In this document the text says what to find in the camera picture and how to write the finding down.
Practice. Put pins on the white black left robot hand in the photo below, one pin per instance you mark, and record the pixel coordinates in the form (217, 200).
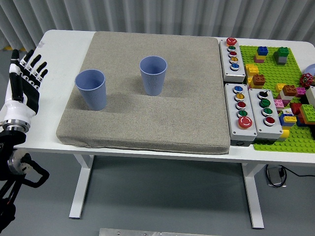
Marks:
(30, 96)

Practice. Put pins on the ribbed blue cup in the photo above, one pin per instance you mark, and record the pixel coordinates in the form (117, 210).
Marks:
(92, 96)
(153, 81)

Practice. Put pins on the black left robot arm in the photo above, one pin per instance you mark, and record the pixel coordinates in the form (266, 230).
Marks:
(13, 138)

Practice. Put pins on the yellow black floor tape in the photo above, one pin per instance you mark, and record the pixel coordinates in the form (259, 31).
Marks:
(8, 48)

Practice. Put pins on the white table leg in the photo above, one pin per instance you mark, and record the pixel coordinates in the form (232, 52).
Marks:
(253, 196)
(81, 186)

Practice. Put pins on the grey-brown mat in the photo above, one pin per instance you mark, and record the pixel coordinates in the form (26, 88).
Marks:
(147, 118)

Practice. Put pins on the grey curtain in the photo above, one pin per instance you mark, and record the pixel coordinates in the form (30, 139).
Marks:
(172, 14)

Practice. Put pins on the grey five-button box small stop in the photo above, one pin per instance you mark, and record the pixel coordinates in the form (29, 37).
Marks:
(226, 68)

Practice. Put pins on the grey five-button box large stop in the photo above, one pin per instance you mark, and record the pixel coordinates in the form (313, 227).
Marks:
(232, 110)

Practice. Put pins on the grey four-button box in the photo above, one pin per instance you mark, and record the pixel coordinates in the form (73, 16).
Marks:
(257, 115)

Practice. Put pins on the blue pink yellow brick stack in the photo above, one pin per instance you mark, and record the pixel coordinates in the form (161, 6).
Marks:
(262, 51)

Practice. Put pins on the green brick baseplate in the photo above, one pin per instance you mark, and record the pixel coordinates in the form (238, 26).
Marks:
(270, 71)

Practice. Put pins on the small yellow brick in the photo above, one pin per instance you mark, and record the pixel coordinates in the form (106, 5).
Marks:
(280, 87)

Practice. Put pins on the green grey brick stack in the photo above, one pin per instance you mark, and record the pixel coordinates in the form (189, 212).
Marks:
(282, 52)

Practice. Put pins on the grey power adapter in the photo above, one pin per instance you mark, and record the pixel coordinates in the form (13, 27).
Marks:
(274, 175)

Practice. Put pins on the yellow white brick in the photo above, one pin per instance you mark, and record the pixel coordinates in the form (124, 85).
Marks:
(285, 134)

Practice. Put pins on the brown white brick stack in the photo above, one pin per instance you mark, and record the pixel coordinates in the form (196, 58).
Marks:
(289, 89)

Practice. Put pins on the red brick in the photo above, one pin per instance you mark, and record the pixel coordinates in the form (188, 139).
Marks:
(295, 108)

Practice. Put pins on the magenta brick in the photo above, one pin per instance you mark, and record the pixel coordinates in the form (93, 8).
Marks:
(300, 92)

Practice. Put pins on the large green brick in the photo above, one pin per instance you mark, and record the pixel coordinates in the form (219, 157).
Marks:
(307, 110)

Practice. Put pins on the white box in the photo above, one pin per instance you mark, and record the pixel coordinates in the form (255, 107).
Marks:
(311, 94)

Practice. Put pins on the pale blue bowl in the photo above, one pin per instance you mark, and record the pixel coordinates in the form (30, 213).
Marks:
(311, 69)

